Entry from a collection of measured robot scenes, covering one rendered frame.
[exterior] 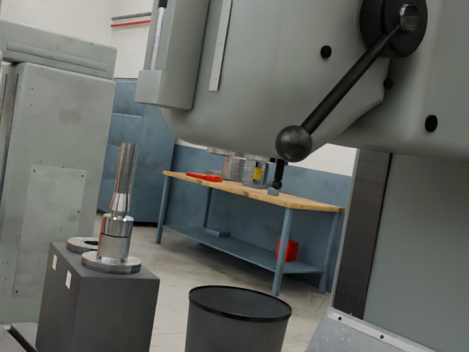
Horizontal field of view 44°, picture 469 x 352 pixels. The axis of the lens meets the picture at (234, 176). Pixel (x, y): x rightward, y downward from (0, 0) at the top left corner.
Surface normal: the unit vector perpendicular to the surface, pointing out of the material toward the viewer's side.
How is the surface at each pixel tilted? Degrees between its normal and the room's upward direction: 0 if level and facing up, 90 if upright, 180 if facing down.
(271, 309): 86
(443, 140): 99
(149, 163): 90
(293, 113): 118
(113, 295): 90
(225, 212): 90
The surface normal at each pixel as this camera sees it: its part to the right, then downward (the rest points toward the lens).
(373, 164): -0.76, -0.09
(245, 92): -0.23, 0.33
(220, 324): -0.33, 0.06
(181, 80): 0.63, 0.15
